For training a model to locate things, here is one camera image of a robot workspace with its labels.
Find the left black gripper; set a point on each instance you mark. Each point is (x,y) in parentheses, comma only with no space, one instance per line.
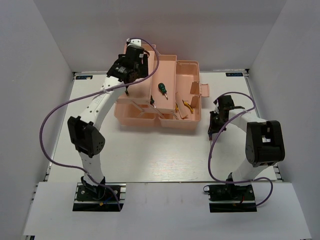
(143,70)

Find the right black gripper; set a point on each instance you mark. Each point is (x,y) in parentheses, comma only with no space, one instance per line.
(213,127)

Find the green stubby screwdriver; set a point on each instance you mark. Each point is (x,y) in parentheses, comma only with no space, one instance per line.
(162,89)
(152,101)

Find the pink plastic tool box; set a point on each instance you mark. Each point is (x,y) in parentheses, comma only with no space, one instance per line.
(182,82)

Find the yellow long-nose pliers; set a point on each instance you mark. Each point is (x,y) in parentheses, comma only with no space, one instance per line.
(186,104)

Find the yellow black pliers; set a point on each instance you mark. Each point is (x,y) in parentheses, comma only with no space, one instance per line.
(177,107)

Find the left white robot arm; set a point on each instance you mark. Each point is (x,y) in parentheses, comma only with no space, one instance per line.
(84,130)

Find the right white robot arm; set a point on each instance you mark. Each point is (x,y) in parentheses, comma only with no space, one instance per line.
(264,144)

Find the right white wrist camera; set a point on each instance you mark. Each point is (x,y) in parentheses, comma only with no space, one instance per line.
(216,103)

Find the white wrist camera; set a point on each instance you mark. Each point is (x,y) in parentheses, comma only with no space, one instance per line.
(216,103)
(134,42)

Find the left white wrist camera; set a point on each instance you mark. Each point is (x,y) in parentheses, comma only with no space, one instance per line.
(134,42)

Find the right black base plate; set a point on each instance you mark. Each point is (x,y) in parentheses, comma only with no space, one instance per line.
(230,198)

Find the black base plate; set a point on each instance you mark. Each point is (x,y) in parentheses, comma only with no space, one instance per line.
(85,201)
(230,198)

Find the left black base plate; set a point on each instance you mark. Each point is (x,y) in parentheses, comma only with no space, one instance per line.
(85,201)

